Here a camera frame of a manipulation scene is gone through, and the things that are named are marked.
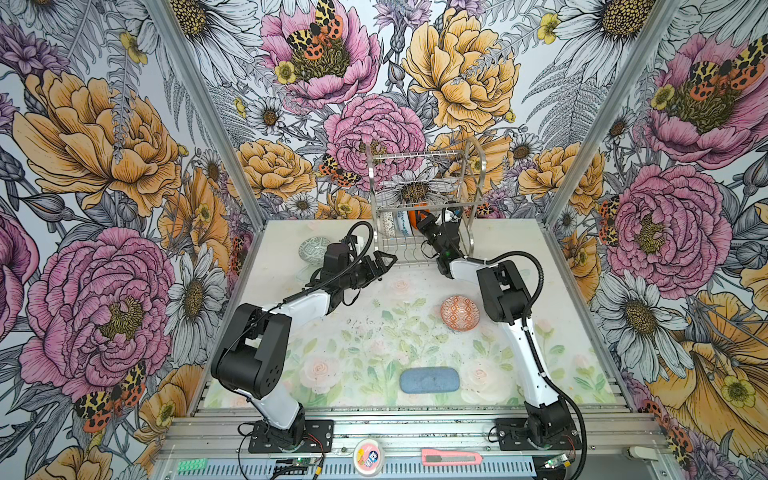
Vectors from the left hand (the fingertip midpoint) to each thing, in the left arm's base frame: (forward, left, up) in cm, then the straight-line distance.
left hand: (389, 270), depth 89 cm
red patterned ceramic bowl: (-8, -22, -12) cm, 26 cm away
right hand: (+25, -9, -1) cm, 27 cm away
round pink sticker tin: (-45, +5, -3) cm, 46 cm away
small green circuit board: (-45, +22, -14) cm, 52 cm away
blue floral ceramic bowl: (+22, -5, -2) cm, 22 cm away
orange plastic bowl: (+24, -10, 0) cm, 26 cm away
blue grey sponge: (-28, -10, -11) cm, 32 cm away
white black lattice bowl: (+22, 0, -2) cm, 22 cm away
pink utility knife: (-44, -10, -13) cm, 47 cm away
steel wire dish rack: (+40, -8, 0) cm, 40 cm away
